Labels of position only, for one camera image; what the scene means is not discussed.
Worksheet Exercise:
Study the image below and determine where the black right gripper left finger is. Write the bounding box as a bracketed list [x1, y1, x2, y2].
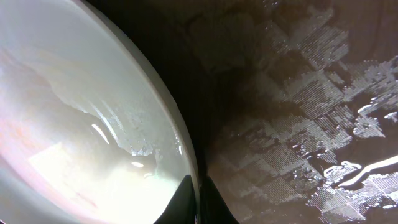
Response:
[154, 175, 197, 224]

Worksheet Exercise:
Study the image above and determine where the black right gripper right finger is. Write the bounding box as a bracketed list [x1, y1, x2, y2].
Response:
[200, 176, 239, 224]

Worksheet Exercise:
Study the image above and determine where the pale grey stained plate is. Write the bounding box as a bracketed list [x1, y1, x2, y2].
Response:
[1, 0, 198, 223]

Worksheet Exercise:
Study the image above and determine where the large brown serving tray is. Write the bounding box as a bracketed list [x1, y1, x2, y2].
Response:
[93, 0, 397, 223]

